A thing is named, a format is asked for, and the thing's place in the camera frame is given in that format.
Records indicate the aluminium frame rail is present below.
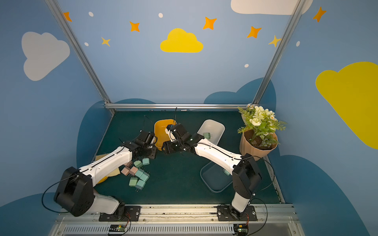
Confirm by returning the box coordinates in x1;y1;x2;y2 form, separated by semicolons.
105;103;247;110

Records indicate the pink plug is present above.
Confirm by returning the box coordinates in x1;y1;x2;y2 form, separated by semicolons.
121;166;130;176
130;166;139;176

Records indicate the blue plug bottom middle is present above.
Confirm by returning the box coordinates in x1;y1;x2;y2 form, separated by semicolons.
135;180;146;192

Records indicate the blue plug centre pile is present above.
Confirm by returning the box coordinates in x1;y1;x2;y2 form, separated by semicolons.
135;169;144;179

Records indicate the blue plug pile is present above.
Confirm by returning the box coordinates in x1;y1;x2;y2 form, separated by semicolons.
140;172;150;182
135;169;144;179

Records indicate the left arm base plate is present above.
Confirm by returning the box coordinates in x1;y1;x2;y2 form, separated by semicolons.
99;206;141;222

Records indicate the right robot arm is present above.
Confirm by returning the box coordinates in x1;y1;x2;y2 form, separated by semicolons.
162;123;262;215

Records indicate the clear blue storage box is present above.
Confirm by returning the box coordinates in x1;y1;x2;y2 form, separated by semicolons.
200;162;232;193

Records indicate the yellow storage box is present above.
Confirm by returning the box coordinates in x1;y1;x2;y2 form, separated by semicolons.
154;119;176;151

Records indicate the blue plug right pile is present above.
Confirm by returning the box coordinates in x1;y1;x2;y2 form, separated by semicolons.
140;172;150;182

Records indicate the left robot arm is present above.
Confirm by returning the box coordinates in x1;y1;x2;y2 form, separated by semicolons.
54;130;158;219

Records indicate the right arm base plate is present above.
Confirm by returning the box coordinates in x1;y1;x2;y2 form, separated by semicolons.
217;205;258;221

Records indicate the white storage box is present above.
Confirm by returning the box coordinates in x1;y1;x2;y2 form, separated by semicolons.
197;120;225;145

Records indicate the potted artificial plant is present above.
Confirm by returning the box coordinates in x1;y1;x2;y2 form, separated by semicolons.
238;104;286;161

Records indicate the green plug middle pile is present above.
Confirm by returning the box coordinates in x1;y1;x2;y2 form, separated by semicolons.
133;160;143;168

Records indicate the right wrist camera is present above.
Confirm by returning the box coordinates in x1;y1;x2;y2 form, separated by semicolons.
165;124;176;141

